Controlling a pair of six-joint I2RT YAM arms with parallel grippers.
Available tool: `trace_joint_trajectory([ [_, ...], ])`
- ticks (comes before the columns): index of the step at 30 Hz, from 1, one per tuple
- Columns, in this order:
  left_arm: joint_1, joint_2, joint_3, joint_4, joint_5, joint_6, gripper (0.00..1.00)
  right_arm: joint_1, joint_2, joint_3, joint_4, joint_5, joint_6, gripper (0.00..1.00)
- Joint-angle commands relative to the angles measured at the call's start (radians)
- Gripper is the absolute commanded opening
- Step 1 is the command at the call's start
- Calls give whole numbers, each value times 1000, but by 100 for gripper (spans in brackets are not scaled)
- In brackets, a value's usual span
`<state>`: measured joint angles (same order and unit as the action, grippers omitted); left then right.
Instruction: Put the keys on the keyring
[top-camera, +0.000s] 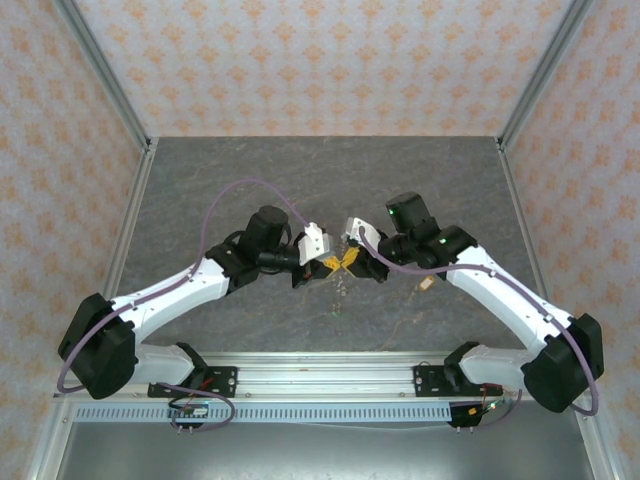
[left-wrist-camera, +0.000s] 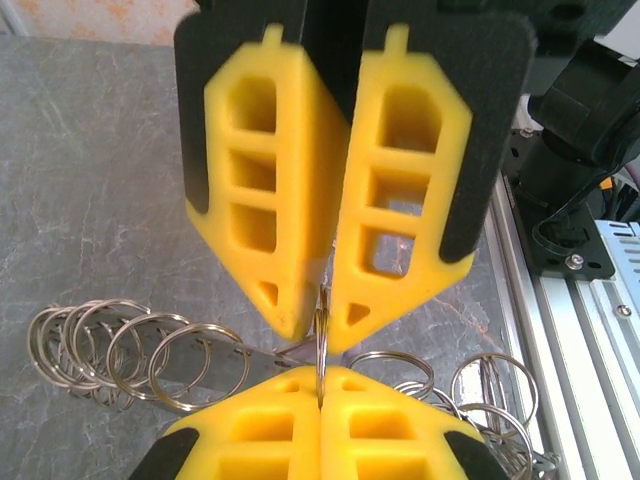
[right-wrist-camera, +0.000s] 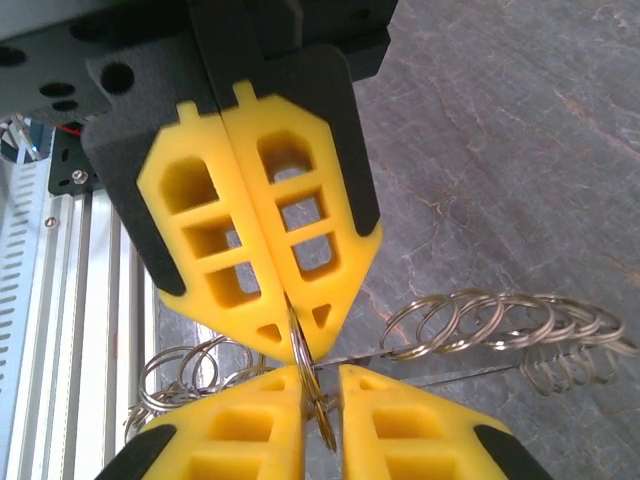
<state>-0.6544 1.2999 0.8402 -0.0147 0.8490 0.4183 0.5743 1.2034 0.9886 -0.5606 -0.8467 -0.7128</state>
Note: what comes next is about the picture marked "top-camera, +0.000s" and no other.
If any aluminium side rail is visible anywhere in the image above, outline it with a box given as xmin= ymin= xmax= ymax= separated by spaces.
xmin=77 ymin=138 xmax=160 ymax=362
xmin=496 ymin=138 xmax=571 ymax=361

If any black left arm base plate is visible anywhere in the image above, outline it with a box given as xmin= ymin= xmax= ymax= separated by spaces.
xmin=146 ymin=365 xmax=239 ymax=399

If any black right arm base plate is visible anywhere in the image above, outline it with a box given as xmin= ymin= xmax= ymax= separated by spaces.
xmin=412 ymin=364 xmax=504 ymax=399

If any white slotted cable duct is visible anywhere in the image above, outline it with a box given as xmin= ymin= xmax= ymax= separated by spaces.
xmin=73 ymin=403 xmax=454 ymax=424

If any aluminium frame post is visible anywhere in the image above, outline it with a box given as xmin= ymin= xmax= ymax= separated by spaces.
xmin=496 ymin=0 xmax=599 ymax=151
xmin=52 ymin=0 xmax=154 ymax=151

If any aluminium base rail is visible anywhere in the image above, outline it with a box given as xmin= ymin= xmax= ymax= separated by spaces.
xmin=52 ymin=349 xmax=601 ymax=402

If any grey metal sheet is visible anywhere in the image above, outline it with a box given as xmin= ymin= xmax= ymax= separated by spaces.
xmin=53 ymin=422 xmax=597 ymax=480

